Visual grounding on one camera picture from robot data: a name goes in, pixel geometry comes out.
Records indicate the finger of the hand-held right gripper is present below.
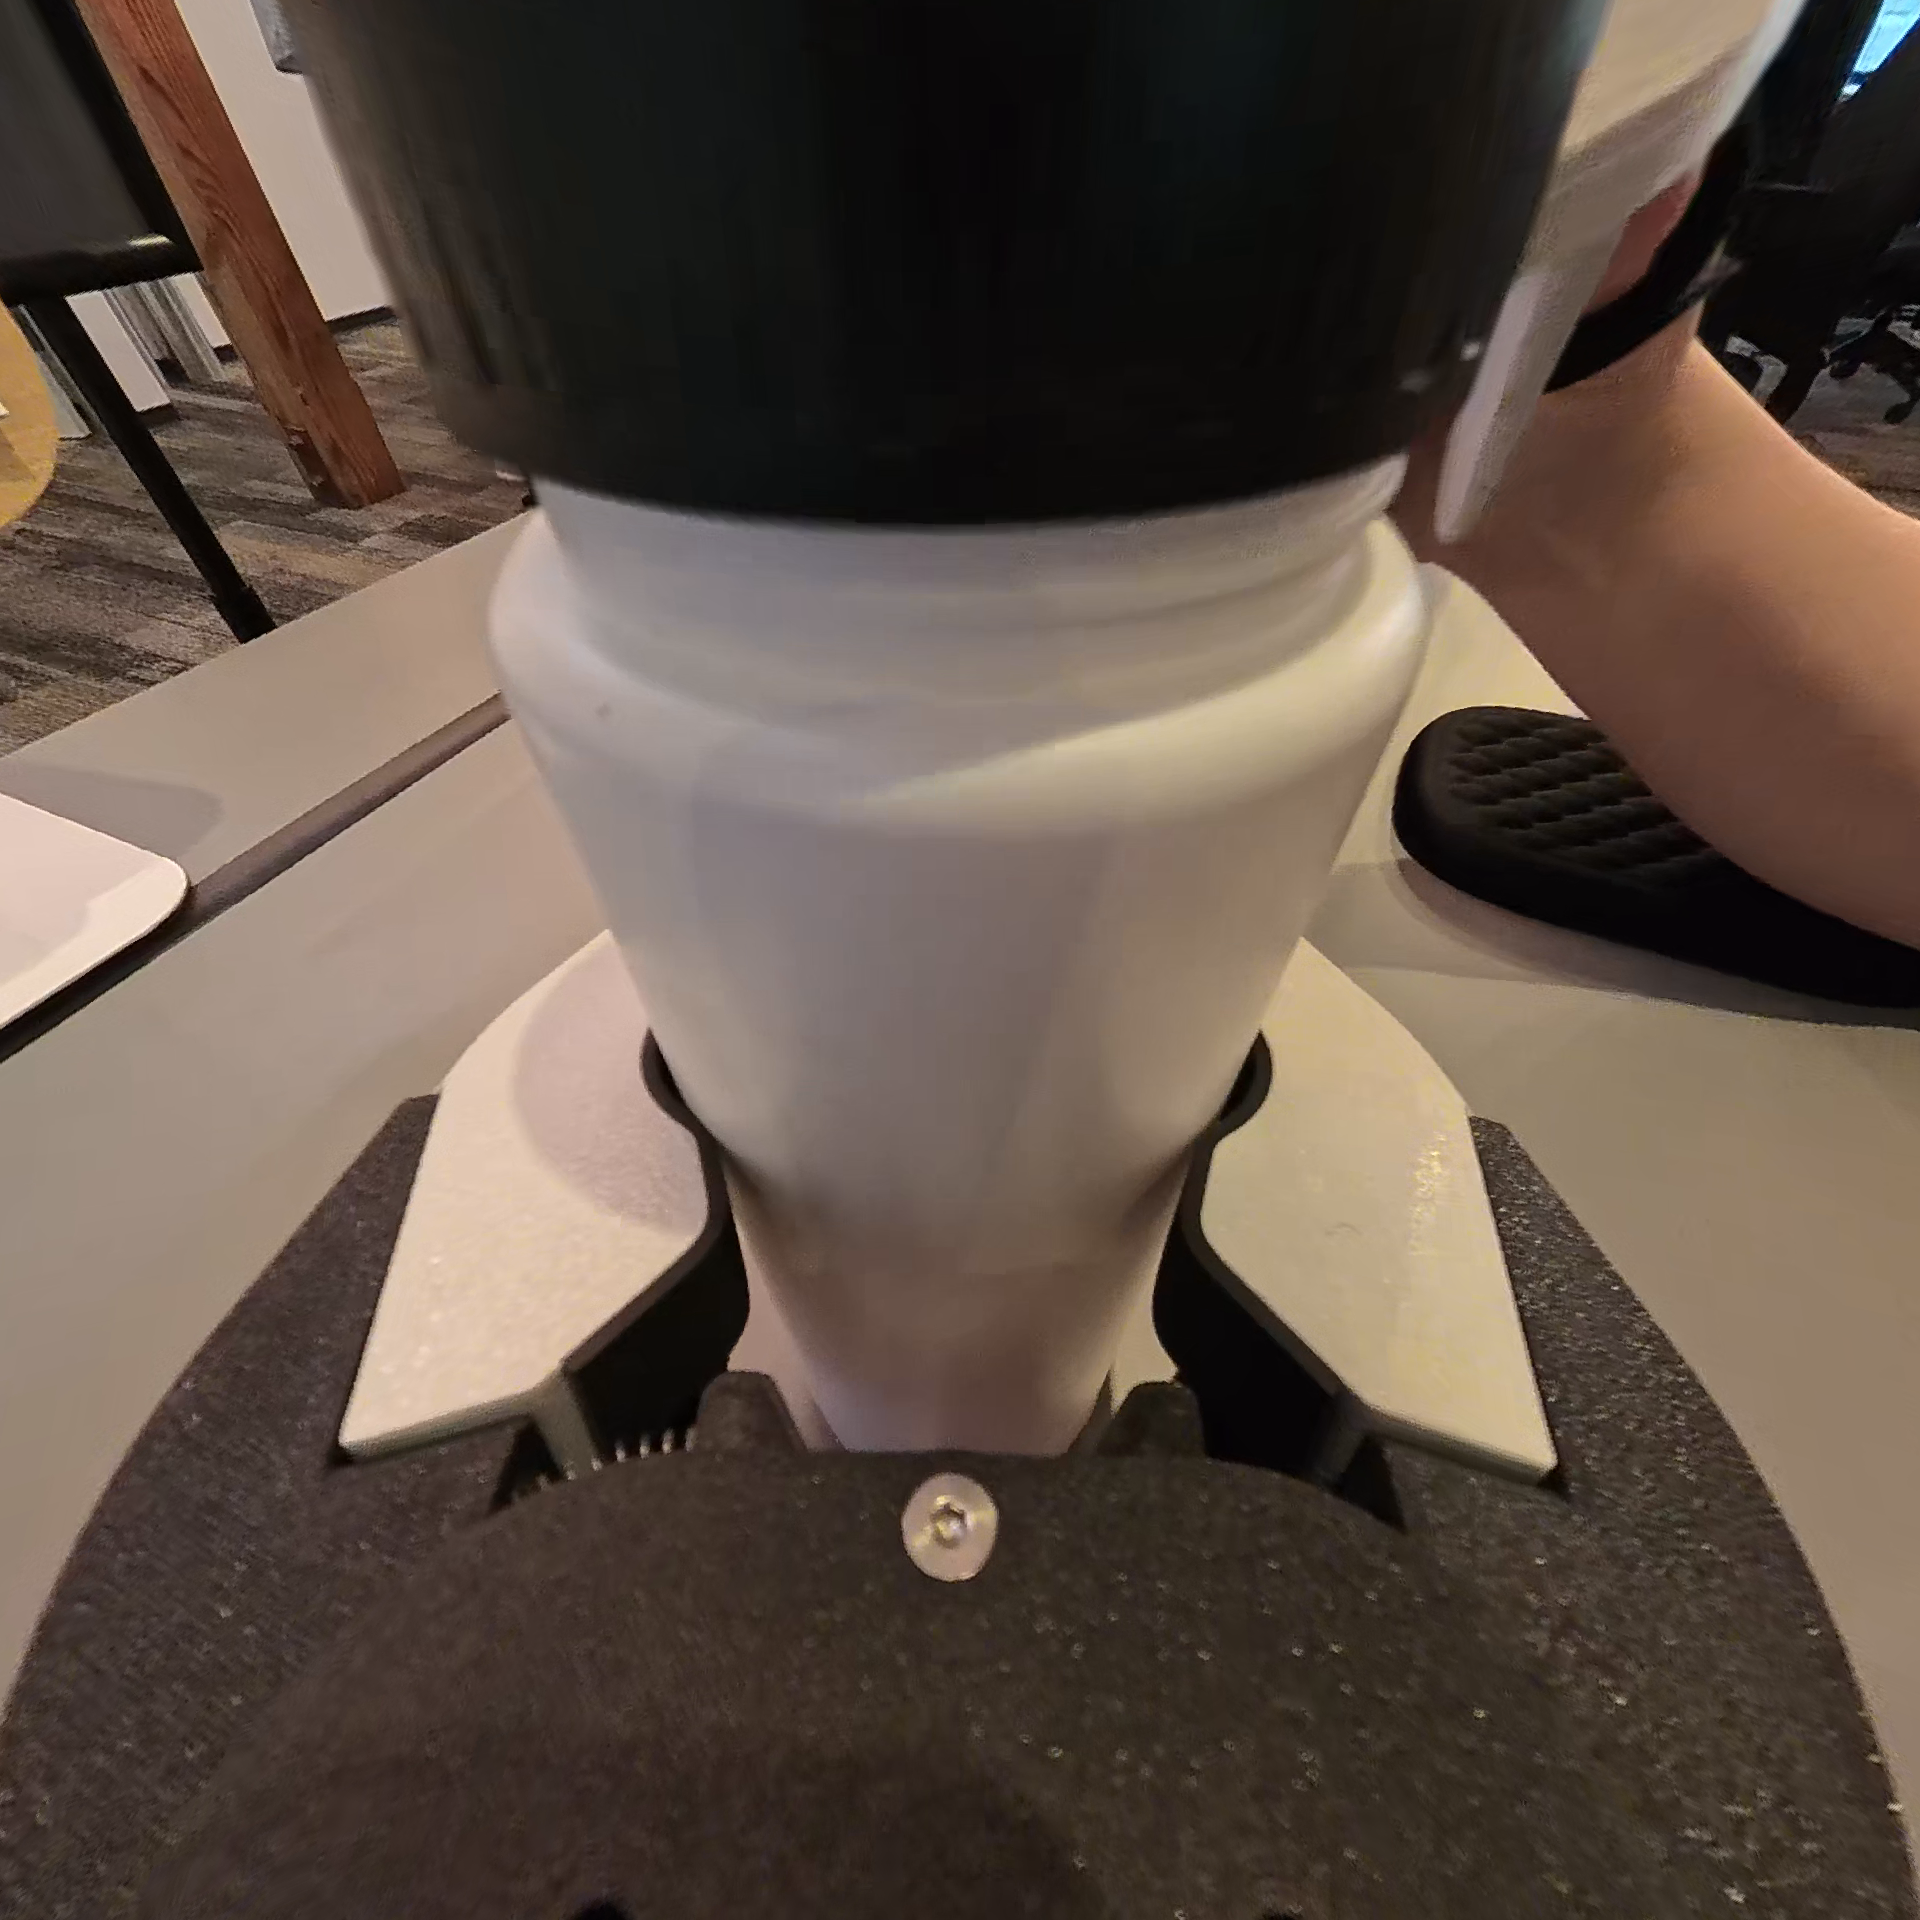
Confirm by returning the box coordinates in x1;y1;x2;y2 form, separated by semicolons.
1431;0;1809;545

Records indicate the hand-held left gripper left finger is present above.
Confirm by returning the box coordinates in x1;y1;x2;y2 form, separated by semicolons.
339;930;752;1470

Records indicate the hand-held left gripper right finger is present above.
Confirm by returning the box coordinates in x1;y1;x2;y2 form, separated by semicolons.
1156;945;1562;1485

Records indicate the white plastic bottle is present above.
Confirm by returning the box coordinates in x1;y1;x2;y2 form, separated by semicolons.
487;456;1429;1455

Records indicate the black bottle lid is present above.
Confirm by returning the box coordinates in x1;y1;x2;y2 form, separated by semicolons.
306;0;1593;524

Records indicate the person's right forearm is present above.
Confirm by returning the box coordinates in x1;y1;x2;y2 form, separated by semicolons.
1501;436;1920;953

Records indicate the black office chair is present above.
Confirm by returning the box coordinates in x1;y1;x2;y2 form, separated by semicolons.
1710;0;1920;426

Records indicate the black mesh wrist rest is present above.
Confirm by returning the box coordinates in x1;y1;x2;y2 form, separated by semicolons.
1391;705;1920;1028

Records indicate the instruction board on white stand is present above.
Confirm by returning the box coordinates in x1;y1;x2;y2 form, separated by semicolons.
0;300;192;1028

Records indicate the wooden post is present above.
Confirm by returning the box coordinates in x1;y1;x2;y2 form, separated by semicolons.
76;0;407;509

